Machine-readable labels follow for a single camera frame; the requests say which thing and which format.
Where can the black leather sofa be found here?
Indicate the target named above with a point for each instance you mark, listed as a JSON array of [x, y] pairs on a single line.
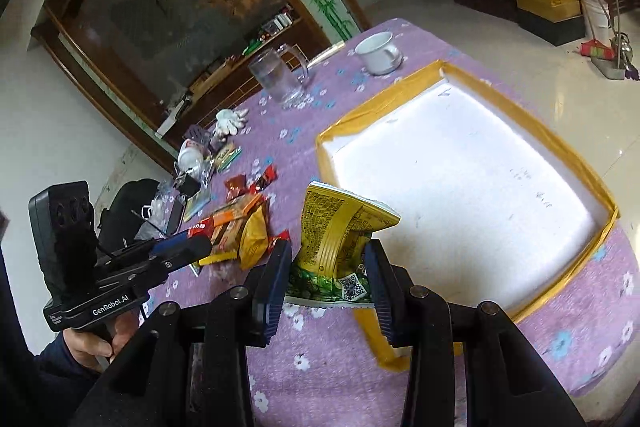
[[120, 202]]

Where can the clear plastic bag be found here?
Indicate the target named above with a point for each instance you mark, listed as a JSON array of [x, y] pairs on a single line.
[[157, 199]]

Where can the black phone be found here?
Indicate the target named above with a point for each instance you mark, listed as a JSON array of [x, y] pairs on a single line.
[[175, 219]]

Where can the green flat packet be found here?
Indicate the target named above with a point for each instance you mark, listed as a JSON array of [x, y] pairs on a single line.
[[226, 155]]

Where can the large yellow green snack packet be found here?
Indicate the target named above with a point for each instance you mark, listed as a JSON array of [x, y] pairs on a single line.
[[340, 247]]

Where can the white plastic jar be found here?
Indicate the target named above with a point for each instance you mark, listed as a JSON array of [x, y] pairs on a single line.
[[190, 154]]

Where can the dark grey plastic piece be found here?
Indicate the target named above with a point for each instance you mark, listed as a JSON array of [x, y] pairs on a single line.
[[200, 134]]

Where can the grey dustpan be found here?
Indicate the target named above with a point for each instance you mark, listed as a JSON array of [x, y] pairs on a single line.
[[607, 69]]

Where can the clear glass mug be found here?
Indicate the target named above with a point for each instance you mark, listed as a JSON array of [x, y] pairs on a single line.
[[272, 77]]

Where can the person's left hand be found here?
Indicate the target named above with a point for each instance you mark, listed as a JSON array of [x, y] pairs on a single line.
[[95, 342]]

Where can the white bucket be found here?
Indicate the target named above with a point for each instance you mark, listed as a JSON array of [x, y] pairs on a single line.
[[595, 19]]

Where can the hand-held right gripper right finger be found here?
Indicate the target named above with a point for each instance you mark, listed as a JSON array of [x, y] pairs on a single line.
[[382, 302]]

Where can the teal booklet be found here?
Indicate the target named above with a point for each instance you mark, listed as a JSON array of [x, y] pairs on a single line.
[[197, 204]]

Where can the red green broom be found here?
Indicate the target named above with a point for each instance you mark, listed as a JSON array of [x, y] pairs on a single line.
[[597, 51]]

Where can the white enamel mug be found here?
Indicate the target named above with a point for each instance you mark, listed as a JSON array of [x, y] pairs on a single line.
[[377, 54]]

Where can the white tray with yellow tape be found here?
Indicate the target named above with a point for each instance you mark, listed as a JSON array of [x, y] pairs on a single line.
[[450, 167]]

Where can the small black box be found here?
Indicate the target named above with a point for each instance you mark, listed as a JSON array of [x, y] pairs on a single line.
[[187, 184]]

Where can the beige flat strip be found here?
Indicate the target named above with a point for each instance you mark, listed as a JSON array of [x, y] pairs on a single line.
[[325, 56]]

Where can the yellow chips packet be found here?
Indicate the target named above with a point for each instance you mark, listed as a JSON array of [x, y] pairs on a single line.
[[255, 237]]

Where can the person's left forearm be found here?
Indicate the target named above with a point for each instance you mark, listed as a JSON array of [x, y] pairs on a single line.
[[30, 387]]

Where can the white work glove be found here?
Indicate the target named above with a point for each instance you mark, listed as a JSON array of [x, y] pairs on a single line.
[[230, 121]]

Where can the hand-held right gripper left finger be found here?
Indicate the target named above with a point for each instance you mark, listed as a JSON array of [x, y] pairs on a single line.
[[272, 292]]

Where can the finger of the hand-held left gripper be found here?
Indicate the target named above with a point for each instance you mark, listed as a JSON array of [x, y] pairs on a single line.
[[172, 244], [192, 252]]

